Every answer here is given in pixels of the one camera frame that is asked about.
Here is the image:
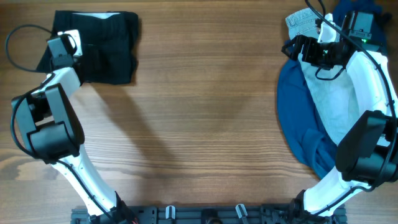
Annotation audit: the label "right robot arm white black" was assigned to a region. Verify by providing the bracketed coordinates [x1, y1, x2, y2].
[281, 35, 397, 222]

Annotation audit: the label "blue garment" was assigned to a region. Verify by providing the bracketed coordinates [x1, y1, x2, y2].
[277, 60, 337, 179]

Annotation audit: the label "light denim shorts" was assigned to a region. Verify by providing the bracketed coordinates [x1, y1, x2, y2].
[285, 8, 359, 144]

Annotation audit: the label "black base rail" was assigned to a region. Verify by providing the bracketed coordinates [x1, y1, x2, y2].
[70, 202, 348, 224]

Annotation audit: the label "black shorts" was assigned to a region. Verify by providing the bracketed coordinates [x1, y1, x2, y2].
[52, 11, 139, 85]

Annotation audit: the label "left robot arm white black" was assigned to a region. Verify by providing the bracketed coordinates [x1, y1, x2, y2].
[10, 67, 138, 223]

